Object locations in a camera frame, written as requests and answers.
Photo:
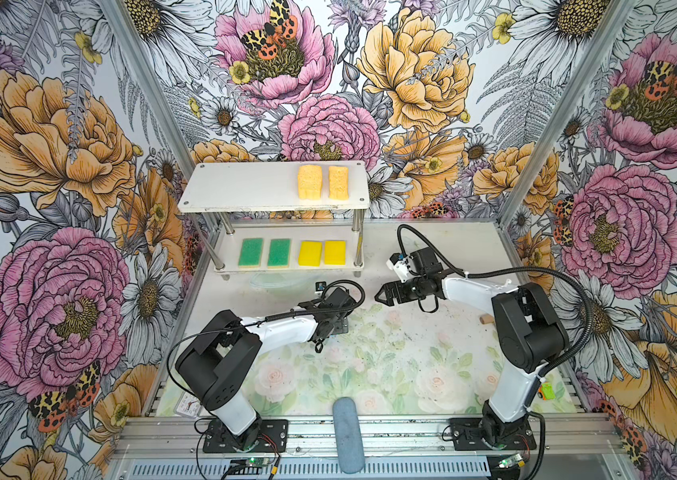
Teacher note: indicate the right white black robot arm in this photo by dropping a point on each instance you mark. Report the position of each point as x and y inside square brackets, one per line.
[529, 332]

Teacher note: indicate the wooden mallet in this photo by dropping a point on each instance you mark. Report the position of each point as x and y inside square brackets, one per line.
[486, 319]

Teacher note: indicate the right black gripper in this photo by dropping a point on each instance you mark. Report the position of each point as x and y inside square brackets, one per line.
[398, 294]

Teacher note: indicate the green yellow sponge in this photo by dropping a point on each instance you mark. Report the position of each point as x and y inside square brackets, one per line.
[279, 253]
[251, 253]

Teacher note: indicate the orange cellulose sponge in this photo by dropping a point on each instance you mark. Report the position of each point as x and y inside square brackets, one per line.
[338, 179]

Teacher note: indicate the small white alarm clock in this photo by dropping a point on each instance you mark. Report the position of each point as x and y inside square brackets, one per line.
[188, 406]

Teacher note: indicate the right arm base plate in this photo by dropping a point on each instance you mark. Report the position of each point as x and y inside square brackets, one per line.
[484, 434]

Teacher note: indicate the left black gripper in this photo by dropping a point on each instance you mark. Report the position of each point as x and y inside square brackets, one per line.
[341, 326]

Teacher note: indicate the small green yellow object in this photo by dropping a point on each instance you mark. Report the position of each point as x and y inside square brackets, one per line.
[546, 391]

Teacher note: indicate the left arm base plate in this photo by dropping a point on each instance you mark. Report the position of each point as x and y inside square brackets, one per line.
[263, 436]

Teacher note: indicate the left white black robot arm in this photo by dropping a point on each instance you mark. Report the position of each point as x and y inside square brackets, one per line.
[217, 360]

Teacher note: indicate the grey oval pad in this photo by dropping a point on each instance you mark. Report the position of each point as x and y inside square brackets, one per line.
[347, 433]

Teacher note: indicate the green circuit board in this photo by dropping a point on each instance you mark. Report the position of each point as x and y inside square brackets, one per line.
[254, 465]

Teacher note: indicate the white two-tier metal shelf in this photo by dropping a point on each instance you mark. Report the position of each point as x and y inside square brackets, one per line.
[260, 200]

